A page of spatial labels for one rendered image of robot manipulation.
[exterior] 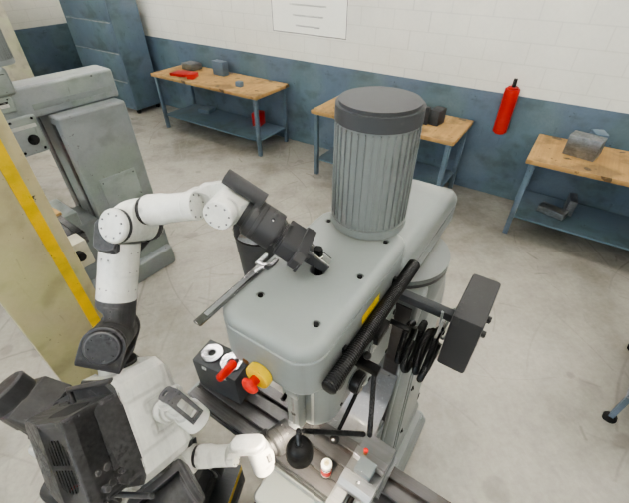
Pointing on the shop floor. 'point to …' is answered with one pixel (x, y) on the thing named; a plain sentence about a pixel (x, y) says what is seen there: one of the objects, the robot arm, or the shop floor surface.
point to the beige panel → (29, 250)
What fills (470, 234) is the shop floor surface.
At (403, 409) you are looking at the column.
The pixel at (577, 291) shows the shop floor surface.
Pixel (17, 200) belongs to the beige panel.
